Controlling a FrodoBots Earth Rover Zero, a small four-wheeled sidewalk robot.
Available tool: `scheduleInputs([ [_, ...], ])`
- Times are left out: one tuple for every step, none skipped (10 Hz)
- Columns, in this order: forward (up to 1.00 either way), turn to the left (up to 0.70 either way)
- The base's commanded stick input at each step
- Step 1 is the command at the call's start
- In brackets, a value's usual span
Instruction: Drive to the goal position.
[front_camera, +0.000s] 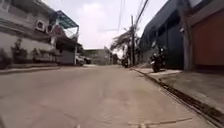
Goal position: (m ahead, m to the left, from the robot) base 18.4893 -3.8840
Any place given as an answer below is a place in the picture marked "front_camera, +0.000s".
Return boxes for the grey building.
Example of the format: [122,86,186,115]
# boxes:
[81,48,113,66]

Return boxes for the tree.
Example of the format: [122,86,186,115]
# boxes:
[109,29,133,52]

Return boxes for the utility pole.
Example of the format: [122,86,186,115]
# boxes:
[129,14,137,67]

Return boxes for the white car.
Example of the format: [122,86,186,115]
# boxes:
[74,53,93,67]

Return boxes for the grey concrete road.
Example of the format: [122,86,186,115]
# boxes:
[0,64,218,128]

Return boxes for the motorcycle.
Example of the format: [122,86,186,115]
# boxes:
[149,49,168,74]

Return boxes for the dark drain gutter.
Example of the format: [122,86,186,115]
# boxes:
[132,68,224,127]

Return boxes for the concrete kerb strip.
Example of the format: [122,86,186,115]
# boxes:
[0,65,61,75]

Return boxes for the concrete pavement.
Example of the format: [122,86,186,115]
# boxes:
[133,67,224,116]

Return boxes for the white building with awning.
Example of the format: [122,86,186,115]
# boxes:
[0,0,83,70]

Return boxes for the overhead wires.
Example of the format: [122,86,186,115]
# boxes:
[116,0,151,35]

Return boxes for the dark building with red wall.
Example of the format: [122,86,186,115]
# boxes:
[137,0,224,72]

